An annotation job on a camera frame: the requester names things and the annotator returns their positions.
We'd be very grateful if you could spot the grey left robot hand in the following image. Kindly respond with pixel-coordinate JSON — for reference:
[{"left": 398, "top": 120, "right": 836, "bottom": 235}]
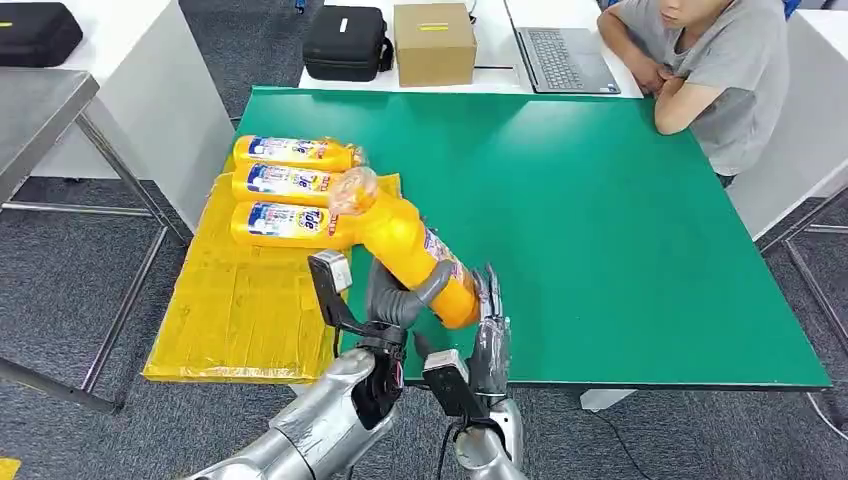
[{"left": 364, "top": 258, "right": 458, "bottom": 333}]

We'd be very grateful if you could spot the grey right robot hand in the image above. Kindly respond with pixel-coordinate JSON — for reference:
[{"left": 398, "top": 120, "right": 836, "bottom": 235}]
[{"left": 463, "top": 263, "right": 513, "bottom": 399}]

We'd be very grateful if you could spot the orange drink bottle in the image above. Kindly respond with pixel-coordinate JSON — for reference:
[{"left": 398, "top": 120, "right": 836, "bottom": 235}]
[
  {"left": 327, "top": 166, "right": 482, "bottom": 331},
  {"left": 229, "top": 200, "right": 362, "bottom": 251},
  {"left": 230, "top": 162, "right": 352, "bottom": 208},
  {"left": 231, "top": 135, "right": 366, "bottom": 174}
]

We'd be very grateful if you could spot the white table leg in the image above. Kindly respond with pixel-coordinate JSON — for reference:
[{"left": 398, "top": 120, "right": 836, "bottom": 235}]
[{"left": 579, "top": 388, "right": 639, "bottom": 412}]

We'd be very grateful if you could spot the green table mat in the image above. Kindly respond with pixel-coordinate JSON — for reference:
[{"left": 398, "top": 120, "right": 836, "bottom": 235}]
[{"left": 228, "top": 86, "right": 833, "bottom": 391}]

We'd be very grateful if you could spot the yellow plastic sheet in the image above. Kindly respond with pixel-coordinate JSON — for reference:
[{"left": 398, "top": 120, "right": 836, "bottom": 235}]
[{"left": 142, "top": 170, "right": 404, "bottom": 386}]

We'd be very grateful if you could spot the brown cardboard box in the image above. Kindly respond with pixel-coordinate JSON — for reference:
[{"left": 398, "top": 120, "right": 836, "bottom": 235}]
[{"left": 393, "top": 2, "right": 478, "bottom": 88}]

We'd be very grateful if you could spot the black case with white label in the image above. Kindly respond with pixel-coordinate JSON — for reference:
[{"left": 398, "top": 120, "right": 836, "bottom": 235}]
[{"left": 301, "top": 5, "right": 395, "bottom": 83}]

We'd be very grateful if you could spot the white desk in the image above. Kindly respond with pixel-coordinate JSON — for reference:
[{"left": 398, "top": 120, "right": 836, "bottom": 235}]
[{"left": 298, "top": 0, "right": 645, "bottom": 99}]

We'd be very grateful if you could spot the grey laptop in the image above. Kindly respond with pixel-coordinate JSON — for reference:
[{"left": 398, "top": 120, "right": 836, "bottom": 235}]
[{"left": 503, "top": 0, "right": 622, "bottom": 95}]

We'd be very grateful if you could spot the white table with side panel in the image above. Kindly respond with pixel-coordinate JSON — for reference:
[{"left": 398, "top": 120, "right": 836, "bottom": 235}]
[
  {"left": 29, "top": 0, "right": 236, "bottom": 233},
  {"left": 725, "top": 9, "right": 848, "bottom": 241}
]

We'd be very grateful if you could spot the person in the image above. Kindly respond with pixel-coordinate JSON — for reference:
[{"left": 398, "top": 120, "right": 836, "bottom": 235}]
[{"left": 596, "top": 0, "right": 791, "bottom": 187}]

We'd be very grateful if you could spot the steel table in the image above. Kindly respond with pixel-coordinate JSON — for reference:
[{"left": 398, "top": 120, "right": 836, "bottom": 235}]
[{"left": 0, "top": 67, "right": 192, "bottom": 415}]

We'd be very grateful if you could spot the black case with yellow label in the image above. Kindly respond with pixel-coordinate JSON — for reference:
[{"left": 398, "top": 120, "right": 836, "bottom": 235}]
[{"left": 0, "top": 2, "right": 85, "bottom": 68}]

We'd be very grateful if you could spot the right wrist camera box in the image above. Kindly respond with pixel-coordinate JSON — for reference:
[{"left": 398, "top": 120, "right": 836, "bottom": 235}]
[{"left": 421, "top": 349, "right": 488, "bottom": 420}]

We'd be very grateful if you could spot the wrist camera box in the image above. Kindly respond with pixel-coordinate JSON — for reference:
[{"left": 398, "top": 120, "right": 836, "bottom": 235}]
[
  {"left": 307, "top": 250, "right": 356, "bottom": 329},
  {"left": 421, "top": 349, "right": 488, "bottom": 420}
]

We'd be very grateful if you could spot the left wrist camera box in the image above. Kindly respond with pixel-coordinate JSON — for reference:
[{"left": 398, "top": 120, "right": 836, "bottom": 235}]
[{"left": 307, "top": 250, "right": 356, "bottom": 329}]

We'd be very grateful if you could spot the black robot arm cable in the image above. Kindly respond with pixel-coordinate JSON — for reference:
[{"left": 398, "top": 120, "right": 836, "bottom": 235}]
[{"left": 433, "top": 420, "right": 465, "bottom": 480}]

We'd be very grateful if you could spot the black floor cable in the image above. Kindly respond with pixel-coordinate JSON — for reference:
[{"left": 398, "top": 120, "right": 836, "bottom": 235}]
[{"left": 589, "top": 410, "right": 641, "bottom": 480}]

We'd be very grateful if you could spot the steel table leg frame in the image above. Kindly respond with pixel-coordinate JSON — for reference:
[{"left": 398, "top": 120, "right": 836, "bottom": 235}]
[{"left": 758, "top": 187, "right": 848, "bottom": 349}]

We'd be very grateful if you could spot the white floor cable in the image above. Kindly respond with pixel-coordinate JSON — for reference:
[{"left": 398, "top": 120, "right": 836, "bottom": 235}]
[{"left": 806, "top": 394, "right": 848, "bottom": 442}]

